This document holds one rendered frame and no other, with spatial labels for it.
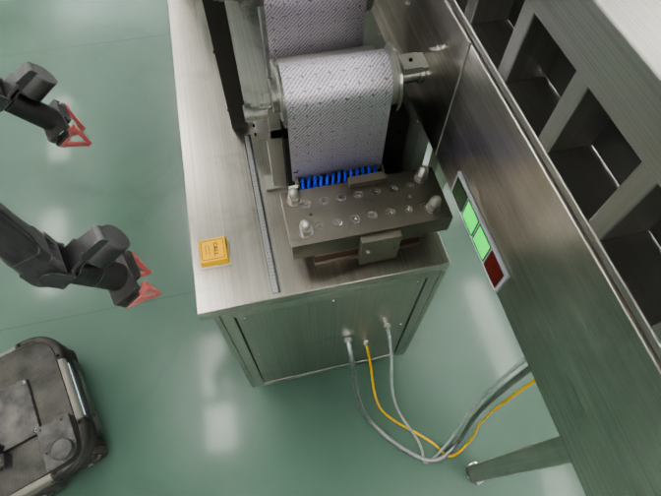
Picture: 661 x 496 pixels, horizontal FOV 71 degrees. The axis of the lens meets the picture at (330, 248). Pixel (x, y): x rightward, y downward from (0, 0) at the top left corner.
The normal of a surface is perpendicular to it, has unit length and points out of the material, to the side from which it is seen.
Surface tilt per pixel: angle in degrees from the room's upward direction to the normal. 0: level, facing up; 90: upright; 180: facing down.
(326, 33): 92
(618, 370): 90
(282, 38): 92
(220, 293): 0
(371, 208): 0
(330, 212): 0
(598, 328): 90
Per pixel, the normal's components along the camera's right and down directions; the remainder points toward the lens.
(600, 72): -0.97, 0.19
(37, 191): 0.01, -0.50
